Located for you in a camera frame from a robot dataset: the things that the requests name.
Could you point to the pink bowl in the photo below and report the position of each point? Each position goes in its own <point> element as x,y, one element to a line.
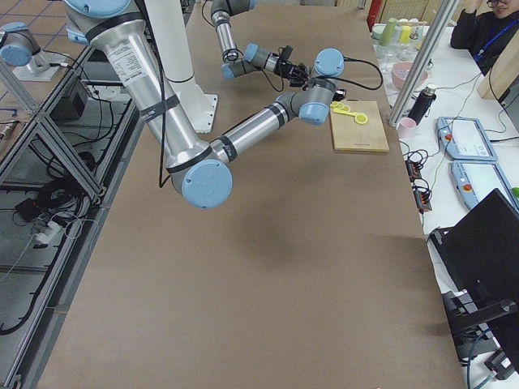
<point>400,72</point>

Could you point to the teach pendant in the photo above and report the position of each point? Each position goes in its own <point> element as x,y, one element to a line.
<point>475,179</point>
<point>464,139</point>

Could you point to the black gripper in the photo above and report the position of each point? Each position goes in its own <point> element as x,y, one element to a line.
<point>289,69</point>

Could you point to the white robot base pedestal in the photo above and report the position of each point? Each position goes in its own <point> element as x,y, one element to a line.
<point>170,34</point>

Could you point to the person in black jacket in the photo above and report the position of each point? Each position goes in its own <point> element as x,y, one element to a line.
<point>485,28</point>

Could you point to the lower teach pendant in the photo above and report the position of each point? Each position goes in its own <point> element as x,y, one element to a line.
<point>475,179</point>

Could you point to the upper teach pendant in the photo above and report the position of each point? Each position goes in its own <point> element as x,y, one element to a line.
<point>464,139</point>

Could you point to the pink cup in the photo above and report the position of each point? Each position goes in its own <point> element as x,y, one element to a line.
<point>406,127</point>

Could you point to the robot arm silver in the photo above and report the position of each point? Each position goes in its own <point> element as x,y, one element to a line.
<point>237,63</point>
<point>146,44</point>

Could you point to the black thermos bottle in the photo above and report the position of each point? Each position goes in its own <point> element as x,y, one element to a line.
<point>423,103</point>

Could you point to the bamboo cutting board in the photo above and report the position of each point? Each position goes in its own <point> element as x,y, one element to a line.
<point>349,136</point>

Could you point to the yellow plastic knife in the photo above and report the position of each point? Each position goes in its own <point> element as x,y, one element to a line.
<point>352,114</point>

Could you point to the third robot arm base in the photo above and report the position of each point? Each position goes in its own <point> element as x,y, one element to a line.
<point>20,49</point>

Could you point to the green bottle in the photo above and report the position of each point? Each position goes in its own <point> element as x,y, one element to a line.
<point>388,32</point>

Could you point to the black laptop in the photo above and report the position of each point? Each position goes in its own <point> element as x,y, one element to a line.
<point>480,254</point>

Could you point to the yellow cup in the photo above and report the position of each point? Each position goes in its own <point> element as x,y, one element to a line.
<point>405,32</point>

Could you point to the aluminium frame post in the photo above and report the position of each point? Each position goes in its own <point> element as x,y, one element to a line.
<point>429,43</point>

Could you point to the lemon slice front large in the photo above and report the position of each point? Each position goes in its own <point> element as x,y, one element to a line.
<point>361,119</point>

